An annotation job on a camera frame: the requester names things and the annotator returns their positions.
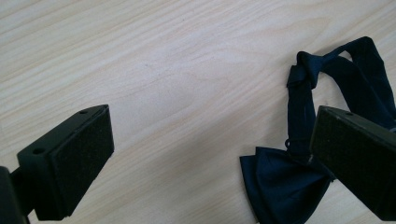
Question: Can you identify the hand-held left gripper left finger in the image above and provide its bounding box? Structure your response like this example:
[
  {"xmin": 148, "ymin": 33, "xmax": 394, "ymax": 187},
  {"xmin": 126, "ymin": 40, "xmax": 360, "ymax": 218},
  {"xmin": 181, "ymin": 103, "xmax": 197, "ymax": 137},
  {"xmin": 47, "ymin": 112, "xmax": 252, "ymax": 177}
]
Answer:
[{"xmin": 9, "ymin": 104, "xmax": 115, "ymax": 221}]

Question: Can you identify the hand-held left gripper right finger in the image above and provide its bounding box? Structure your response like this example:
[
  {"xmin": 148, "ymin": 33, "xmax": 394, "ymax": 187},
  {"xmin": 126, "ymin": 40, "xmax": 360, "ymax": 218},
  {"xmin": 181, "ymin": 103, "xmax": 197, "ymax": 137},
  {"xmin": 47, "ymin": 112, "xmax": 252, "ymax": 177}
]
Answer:
[{"xmin": 309, "ymin": 105, "xmax": 396, "ymax": 222}]

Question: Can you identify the navy blue bow tie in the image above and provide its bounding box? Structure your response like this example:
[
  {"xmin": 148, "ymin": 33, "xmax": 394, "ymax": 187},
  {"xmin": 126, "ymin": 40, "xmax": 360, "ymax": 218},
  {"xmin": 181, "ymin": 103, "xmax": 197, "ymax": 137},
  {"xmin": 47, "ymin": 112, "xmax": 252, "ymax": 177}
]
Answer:
[{"xmin": 239, "ymin": 35, "xmax": 396, "ymax": 224}]

